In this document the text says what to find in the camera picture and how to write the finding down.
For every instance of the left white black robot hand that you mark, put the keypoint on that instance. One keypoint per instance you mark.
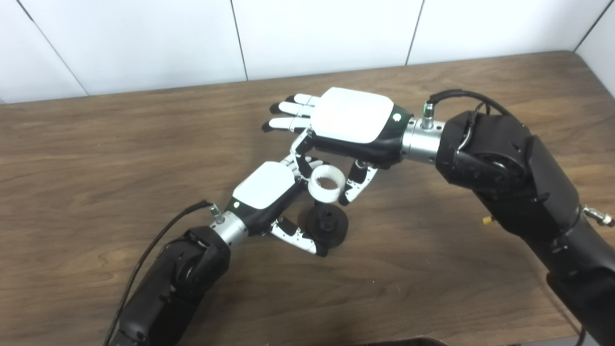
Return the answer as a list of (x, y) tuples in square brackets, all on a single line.
[(264, 187)]

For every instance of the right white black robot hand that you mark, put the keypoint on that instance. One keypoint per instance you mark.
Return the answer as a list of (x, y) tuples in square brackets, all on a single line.
[(350, 117)]

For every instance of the round black plastic part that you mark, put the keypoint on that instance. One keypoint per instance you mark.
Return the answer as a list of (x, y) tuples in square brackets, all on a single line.
[(326, 227)]

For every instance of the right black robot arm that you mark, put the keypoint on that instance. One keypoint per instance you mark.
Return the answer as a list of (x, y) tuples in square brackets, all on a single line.
[(528, 182)]

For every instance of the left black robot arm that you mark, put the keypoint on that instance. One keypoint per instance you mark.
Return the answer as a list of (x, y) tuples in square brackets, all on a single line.
[(178, 283)]

